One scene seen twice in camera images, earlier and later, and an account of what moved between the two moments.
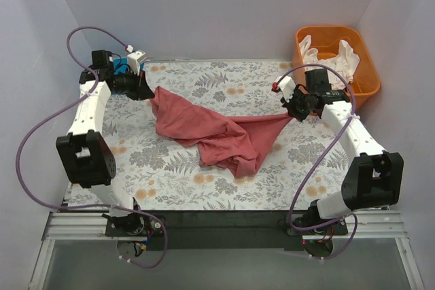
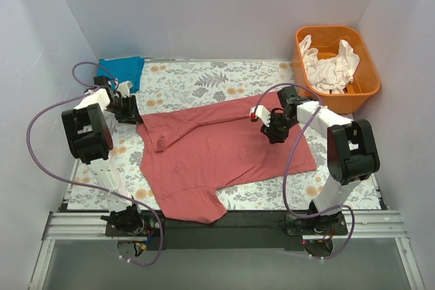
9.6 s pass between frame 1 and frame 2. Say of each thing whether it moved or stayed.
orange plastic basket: stayed
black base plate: stayed
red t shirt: moved
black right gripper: moved
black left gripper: moved
